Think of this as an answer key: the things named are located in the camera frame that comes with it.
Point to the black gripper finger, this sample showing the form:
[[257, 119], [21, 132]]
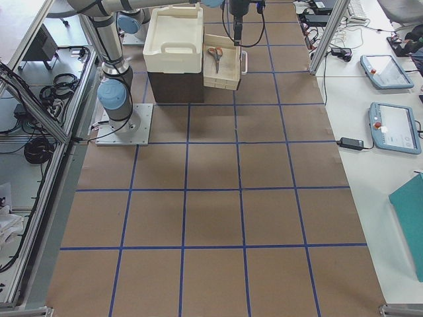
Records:
[[237, 28]]

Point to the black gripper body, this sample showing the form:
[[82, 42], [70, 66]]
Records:
[[238, 8]]

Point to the grey orange scissors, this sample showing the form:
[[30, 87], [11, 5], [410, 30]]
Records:
[[216, 53]]

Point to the light wood drawer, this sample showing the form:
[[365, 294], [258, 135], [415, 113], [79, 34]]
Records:
[[229, 75]]

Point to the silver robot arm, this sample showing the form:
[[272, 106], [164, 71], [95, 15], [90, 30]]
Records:
[[114, 92], [215, 3]]

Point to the cream plastic tray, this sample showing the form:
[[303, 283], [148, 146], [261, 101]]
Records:
[[174, 41]]

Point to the dark brown wooden cabinet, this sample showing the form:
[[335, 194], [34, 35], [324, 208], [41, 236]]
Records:
[[177, 88]]

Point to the upper teach pendant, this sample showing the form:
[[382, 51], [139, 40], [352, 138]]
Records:
[[385, 72]]

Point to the teach pendant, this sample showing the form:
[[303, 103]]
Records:
[[393, 128], [385, 72]]

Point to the black power adapter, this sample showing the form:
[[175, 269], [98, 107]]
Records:
[[349, 143]]

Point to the lower teach pendant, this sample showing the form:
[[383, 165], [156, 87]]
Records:
[[393, 128]]

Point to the black electronics box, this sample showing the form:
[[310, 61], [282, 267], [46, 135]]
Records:
[[43, 48]]

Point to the teal box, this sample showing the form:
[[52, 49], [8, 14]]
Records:
[[407, 201]]

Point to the white drawer handle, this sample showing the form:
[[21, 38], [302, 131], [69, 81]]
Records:
[[244, 62]]

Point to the aluminium frame post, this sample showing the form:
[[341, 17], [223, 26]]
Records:
[[338, 11]]

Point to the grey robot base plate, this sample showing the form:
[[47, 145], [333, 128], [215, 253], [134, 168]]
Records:
[[134, 132]]

